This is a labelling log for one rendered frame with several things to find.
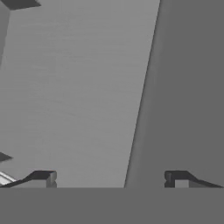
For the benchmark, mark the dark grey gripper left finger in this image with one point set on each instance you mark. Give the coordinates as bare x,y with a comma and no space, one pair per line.
43,176

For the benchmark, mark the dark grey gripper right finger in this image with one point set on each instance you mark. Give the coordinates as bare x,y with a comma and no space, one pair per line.
178,176

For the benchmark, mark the dark grey fridge door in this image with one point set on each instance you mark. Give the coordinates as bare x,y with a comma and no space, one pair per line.
186,87

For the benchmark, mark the light grey fridge door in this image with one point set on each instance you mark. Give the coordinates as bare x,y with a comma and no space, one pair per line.
78,87

